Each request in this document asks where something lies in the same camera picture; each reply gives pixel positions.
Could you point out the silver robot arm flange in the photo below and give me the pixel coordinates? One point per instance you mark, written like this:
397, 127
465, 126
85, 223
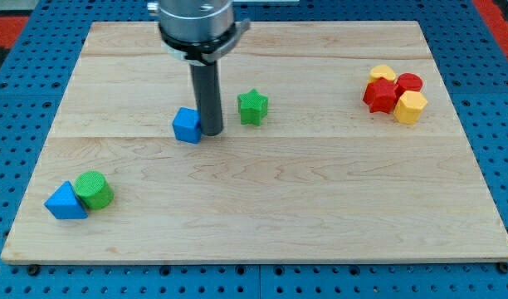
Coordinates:
200, 32

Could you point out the green star block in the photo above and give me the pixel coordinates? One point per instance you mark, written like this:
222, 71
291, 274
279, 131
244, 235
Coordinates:
252, 107

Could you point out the wooden board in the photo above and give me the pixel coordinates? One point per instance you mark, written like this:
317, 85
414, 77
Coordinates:
320, 181

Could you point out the red star block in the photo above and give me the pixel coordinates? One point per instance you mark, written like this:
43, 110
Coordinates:
381, 96

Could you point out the blue cube block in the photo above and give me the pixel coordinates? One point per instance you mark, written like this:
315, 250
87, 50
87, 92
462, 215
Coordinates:
186, 125

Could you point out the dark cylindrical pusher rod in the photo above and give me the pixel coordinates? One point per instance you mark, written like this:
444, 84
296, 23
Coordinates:
206, 89

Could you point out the yellow heart block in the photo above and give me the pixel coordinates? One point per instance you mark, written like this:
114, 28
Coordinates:
382, 71

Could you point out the yellow hexagon block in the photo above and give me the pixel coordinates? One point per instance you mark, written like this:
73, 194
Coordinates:
409, 107

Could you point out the green cylinder block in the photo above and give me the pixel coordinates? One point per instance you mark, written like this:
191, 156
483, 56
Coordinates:
93, 190

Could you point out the red cylinder block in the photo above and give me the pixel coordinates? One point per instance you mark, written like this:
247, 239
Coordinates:
408, 82

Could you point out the blue triangle block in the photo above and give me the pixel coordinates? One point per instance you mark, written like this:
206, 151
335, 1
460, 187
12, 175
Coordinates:
64, 204

